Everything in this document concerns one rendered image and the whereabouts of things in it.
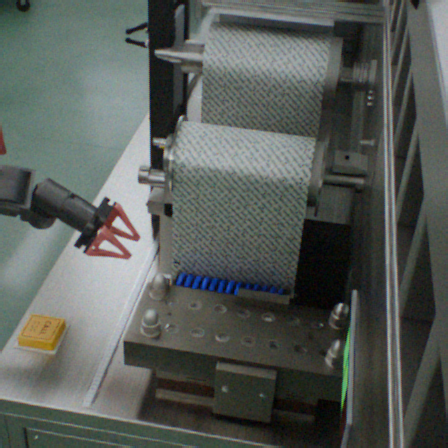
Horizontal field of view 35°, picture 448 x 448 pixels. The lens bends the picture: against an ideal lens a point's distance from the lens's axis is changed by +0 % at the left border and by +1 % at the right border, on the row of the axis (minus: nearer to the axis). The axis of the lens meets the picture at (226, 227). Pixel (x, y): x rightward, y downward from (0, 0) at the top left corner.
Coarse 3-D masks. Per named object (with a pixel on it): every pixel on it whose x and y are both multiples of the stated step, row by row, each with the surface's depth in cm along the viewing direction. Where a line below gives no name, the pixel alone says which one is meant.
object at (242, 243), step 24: (192, 216) 127; (216, 216) 126; (240, 216) 125; (264, 216) 124; (288, 216) 123; (192, 240) 130; (216, 240) 129; (240, 240) 128; (264, 240) 127; (288, 240) 126; (192, 264) 133; (216, 264) 132; (240, 264) 131; (264, 264) 130; (288, 264) 129; (288, 288) 132
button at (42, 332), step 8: (32, 320) 137; (40, 320) 137; (48, 320) 137; (56, 320) 138; (64, 320) 138; (24, 328) 135; (32, 328) 135; (40, 328) 136; (48, 328) 136; (56, 328) 136; (64, 328) 138; (24, 336) 134; (32, 336) 134; (40, 336) 134; (48, 336) 134; (56, 336) 135; (24, 344) 134; (32, 344) 134; (40, 344) 133; (48, 344) 133; (56, 344) 135
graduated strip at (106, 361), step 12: (156, 240) 164; (156, 252) 161; (144, 264) 157; (144, 276) 153; (132, 300) 147; (132, 312) 144; (120, 324) 141; (120, 336) 138; (108, 348) 135; (108, 360) 133; (96, 372) 130; (96, 384) 128; (96, 396) 126
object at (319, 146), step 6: (318, 144) 122; (324, 144) 122; (318, 150) 120; (318, 156) 119; (318, 162) 119; (312, 168) 119; (318, 168) 119; (312, 174) 119; (318, 174) 119; (312, 180) 119; (318, 180) 119; (312, 186) 119; (312, 192) 120; (312, 198) 121; (312, 204) 123
